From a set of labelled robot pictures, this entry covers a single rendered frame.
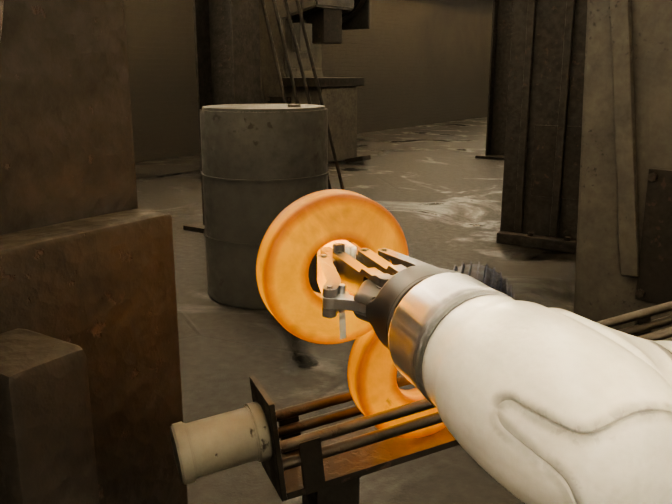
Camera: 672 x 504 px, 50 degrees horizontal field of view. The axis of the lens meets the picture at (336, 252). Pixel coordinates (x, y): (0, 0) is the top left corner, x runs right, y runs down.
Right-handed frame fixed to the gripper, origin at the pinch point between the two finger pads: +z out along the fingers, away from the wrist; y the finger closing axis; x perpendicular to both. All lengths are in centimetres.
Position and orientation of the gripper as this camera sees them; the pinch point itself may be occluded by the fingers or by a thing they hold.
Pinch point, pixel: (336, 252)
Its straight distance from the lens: 71.6
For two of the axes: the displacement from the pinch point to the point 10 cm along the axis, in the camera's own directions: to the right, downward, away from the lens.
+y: 9.3, -0.9, 3.6
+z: -3.7, -2.7, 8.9
